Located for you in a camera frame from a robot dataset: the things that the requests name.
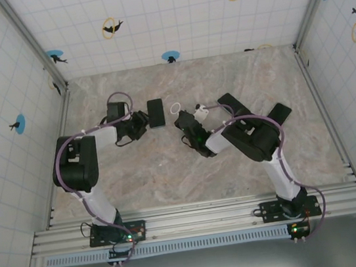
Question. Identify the black smartphone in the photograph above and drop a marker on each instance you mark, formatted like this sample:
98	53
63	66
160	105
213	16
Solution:
281	111
156	113
228	100

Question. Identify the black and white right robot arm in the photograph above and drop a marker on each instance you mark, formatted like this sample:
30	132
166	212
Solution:
252	139

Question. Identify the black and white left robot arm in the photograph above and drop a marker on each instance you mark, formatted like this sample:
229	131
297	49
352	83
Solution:
76	167

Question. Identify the small black electronics board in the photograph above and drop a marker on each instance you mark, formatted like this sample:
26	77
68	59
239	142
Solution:
119	255
299	230

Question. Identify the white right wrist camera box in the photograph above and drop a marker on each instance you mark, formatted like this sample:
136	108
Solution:
201	113

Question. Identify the aluminium side rail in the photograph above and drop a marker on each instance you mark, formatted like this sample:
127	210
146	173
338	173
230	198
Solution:
63	119
321	103

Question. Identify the aluminium rail beam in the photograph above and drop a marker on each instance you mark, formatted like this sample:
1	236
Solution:
203	218

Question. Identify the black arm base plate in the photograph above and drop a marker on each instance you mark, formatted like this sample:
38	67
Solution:
94	243
266	210

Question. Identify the aluminium corner post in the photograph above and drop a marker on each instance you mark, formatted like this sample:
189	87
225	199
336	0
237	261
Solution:
313	8
36	44

